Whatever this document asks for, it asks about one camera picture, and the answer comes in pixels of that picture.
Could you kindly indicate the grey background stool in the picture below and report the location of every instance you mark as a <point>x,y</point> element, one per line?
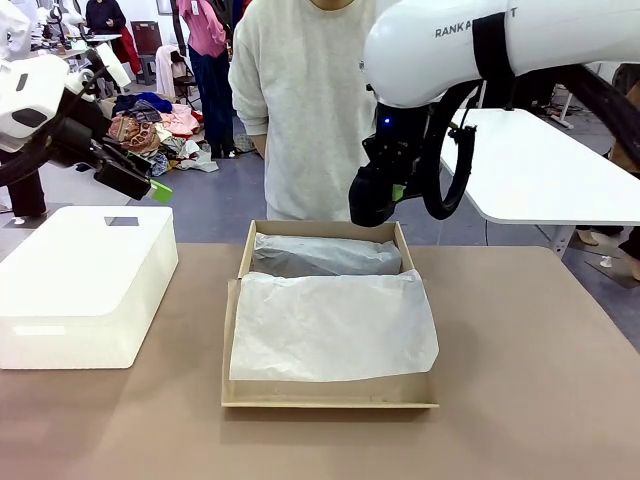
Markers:
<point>145,67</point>

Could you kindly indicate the brown background chair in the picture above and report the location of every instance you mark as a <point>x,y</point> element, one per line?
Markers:
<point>146,37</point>

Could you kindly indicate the beige garment on chair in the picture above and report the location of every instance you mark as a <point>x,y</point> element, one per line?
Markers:
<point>167,70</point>

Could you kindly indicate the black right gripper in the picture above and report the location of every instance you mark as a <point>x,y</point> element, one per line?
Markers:
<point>400,127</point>

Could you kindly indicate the brown cardboard shoe box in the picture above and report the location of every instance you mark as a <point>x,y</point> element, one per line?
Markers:
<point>325,395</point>

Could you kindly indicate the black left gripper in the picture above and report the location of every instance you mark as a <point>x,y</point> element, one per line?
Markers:
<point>75,140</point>

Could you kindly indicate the white tissue paper sheet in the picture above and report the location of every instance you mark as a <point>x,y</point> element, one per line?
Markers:
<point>330,330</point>

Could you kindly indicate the person torso grey sweater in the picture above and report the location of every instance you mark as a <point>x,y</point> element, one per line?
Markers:
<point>300,100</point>

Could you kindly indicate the white rectangular storage box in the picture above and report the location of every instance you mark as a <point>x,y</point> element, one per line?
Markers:
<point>85,280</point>

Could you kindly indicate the grey side table leg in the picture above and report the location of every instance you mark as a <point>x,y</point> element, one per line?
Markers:
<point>560,242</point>

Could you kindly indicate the colourful clothes pile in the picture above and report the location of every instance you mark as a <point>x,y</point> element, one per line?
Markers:
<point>145,130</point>

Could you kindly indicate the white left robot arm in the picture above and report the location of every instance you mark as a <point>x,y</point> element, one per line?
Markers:
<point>30,90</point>

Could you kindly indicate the translucent white wrapping sheet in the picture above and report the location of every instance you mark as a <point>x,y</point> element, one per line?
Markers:
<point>325,255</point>

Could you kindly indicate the white side table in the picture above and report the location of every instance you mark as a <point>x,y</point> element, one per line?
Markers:
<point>540,170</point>

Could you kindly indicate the person right hand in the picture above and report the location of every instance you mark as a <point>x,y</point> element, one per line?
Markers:
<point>261,146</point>

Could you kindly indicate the background person dark jacket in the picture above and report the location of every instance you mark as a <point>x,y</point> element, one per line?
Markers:
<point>105,15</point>

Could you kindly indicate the mannequin with pink shirt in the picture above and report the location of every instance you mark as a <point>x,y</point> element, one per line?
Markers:
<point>205,30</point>

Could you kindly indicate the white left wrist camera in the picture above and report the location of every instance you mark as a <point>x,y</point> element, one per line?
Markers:
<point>112,65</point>

